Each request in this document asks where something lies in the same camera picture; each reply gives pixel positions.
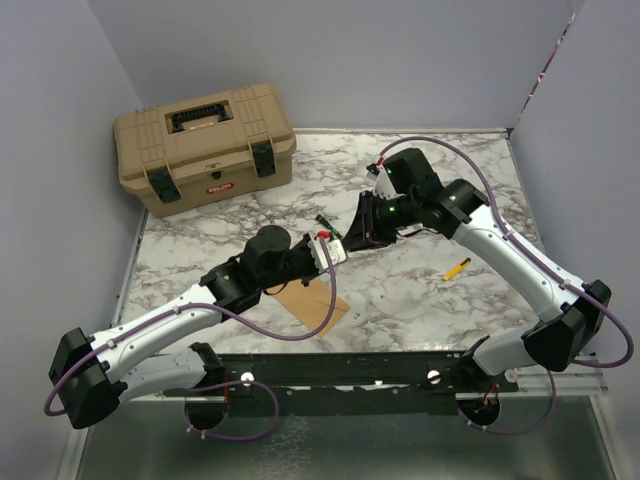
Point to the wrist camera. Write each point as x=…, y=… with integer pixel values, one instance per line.
x=383, y=187
x=326, y=249

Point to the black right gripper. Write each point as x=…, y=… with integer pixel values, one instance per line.
x=364, y=231

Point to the tan plastic toolbox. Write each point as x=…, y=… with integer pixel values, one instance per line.
x=184, y=155

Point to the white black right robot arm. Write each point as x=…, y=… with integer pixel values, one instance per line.
x=408, y=192

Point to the green black glue pen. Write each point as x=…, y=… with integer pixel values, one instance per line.
x=328, y=226

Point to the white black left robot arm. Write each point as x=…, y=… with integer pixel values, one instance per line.
x=93, y=374

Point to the yellow black utility knife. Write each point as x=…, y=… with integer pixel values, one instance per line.
x=457, y=269

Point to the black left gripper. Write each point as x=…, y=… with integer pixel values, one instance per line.
x=304, y=245

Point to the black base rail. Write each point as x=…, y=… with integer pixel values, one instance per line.
x=334, y=384

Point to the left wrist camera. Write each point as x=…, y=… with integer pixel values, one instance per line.
x=326, y=249

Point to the brown paper envelope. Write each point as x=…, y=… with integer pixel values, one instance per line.
x=308, y=304

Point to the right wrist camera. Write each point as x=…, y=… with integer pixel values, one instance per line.
x=383, y=187

